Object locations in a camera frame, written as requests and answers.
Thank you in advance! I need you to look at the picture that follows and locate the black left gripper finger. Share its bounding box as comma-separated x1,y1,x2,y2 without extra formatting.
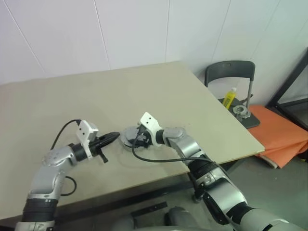
102,136,119,146
100,131,120,141

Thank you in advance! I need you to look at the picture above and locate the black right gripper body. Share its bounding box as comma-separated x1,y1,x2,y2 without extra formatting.
137,129,155,149

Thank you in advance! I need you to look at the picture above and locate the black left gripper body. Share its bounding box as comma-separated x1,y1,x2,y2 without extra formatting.
88,136,109,165

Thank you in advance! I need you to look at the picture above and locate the black flat bar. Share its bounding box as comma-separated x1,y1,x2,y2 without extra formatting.
130,201,168,218

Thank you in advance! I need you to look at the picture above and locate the grey rounded shape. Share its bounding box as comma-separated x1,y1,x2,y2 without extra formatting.
165,206,193,227

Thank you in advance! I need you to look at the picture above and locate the yellow drink bottle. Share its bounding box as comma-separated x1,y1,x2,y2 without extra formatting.
222,87,237,108

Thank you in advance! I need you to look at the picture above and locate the dark grey folding chair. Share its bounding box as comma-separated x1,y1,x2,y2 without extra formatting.
204,60,261,128

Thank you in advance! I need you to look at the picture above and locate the white flat board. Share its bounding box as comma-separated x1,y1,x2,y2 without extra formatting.
261,155,281,169

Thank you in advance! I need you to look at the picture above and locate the orange folded cloth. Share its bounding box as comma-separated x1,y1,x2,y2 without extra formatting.
247,104,308,169

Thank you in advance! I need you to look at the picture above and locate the dark framed glass cabinet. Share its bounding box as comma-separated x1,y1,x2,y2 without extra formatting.
266,47,308,128

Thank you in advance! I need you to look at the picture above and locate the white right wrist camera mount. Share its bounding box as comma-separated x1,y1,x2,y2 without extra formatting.
140,112,162,147

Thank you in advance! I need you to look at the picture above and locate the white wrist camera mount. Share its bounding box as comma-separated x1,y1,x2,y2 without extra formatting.
140,112,162,147
75,119,99,161

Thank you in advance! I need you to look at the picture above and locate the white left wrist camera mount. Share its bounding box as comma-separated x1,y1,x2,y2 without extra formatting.
75,119,99,161

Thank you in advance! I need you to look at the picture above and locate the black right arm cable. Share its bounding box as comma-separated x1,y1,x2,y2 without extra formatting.
131,124,217,164

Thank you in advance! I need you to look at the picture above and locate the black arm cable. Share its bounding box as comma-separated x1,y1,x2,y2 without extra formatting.
131,124,217,164
51,119,81,196

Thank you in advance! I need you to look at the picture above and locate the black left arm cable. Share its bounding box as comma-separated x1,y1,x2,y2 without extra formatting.
51,119,81,196

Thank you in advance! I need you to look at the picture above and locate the grey metal ring part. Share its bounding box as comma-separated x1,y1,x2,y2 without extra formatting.
231,105,251,120

